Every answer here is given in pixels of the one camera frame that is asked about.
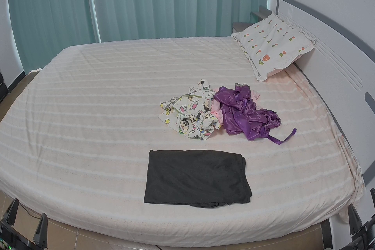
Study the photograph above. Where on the black T-shirt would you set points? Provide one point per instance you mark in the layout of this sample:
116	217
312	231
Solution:
199	178

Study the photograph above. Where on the white printed pyjama top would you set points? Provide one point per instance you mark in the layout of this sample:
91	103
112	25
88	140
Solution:
190	114

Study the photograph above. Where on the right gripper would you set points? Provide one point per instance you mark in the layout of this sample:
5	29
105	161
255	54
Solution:
364	238

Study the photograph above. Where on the white printed pillow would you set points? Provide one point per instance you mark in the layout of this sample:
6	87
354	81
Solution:
272	42

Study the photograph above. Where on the bed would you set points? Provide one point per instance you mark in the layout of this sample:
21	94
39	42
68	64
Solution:
102	90

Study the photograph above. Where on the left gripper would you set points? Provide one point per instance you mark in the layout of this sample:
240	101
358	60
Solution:
14	238

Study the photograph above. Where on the purple satin garment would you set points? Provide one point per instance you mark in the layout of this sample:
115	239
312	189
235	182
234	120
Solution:
243	114

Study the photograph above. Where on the black chest of drawers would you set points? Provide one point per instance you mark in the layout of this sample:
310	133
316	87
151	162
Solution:
2	87

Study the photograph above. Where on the grey bedside table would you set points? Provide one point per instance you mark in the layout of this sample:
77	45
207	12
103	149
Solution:
241	26

